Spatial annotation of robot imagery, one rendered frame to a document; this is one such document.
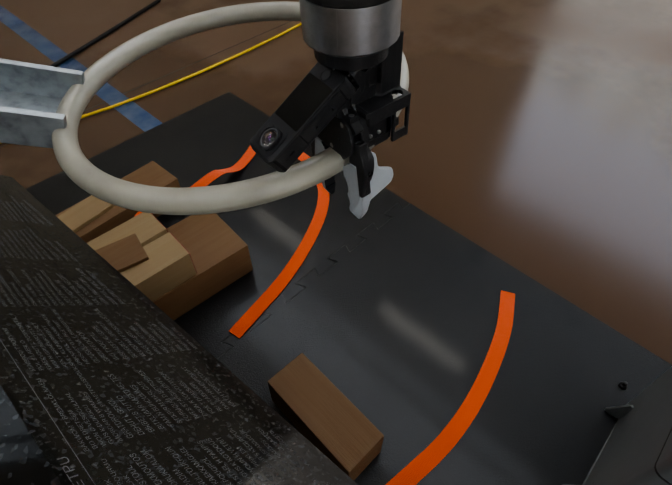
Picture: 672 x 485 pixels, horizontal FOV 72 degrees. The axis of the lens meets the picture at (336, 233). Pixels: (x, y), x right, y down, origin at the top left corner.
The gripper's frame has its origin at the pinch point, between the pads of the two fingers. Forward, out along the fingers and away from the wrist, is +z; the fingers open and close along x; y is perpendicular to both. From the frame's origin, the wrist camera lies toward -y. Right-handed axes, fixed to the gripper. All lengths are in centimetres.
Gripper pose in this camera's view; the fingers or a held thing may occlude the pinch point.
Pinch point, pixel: (340, 200)
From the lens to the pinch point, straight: 58.1
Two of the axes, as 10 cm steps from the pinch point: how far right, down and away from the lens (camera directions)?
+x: -6.1, -5.8, 5.4
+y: 7.9, -4.8, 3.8
